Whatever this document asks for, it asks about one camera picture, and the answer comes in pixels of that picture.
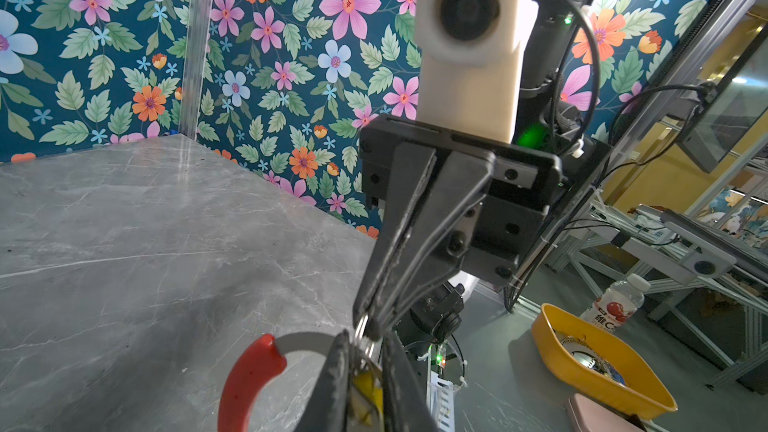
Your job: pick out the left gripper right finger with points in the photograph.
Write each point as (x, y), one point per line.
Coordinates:
(405, 407)

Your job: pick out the keyring with coloured keys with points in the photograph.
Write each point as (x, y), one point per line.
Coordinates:
(269, 384)

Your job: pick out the pink phone on desk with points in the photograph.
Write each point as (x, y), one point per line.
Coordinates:
(588, 416)

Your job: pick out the plastic water bottle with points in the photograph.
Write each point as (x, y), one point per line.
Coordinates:
(617, 304)

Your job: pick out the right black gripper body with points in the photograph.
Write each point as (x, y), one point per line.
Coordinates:
(522, 187)

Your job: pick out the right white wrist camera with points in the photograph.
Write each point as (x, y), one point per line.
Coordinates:
(472, 59)

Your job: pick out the yellow plastic bin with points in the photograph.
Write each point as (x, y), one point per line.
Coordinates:
(599, 365)

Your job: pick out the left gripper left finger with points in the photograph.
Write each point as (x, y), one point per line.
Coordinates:
(326, 408)

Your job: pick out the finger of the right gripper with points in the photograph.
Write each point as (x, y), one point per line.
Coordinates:
(432, 246)
(410, 170)

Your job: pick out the wall monitor screen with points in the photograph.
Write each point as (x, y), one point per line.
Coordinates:
(740, 100)

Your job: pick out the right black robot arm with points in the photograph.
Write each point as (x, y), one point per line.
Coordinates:
(556, 26)

